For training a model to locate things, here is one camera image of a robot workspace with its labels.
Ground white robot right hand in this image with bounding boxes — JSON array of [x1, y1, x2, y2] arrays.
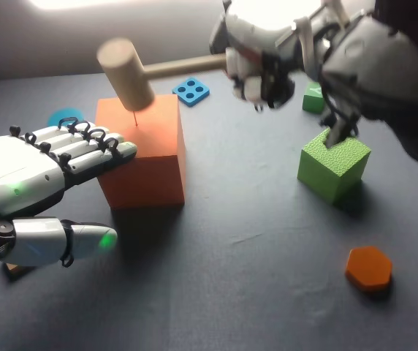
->
[[208, 0, 320, 113]]

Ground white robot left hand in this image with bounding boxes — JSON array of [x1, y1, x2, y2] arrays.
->
[[0, 116, 139, 268]]

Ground wooden mallet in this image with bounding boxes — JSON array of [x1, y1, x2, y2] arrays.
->
[[96, 37, 232, 112]]

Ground large orange foam cube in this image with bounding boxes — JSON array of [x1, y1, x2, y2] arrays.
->
[[94, 94, 186, 210]]

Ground blue round disc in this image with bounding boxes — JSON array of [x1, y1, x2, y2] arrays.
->
[[47, 107, 88, 127]]

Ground blue square block, four holes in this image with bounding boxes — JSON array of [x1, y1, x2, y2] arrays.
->
[[171, 77, 210, 108]]

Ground small green cube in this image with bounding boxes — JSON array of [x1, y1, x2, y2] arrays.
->
[[302, 82, 327, 113]]

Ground tan wooden rectangular block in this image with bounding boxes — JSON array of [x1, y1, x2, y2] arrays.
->
[[4, 262, 31, 276]]

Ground orange hexagon block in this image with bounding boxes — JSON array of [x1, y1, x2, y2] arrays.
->
[[344, 246, 393, 293]]

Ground large green textured cube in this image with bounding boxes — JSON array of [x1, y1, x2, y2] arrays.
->
[[297, 127, 372, 205]]

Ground grey table cloth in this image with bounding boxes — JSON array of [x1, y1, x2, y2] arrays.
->
[[0, 47, 418, 351]]

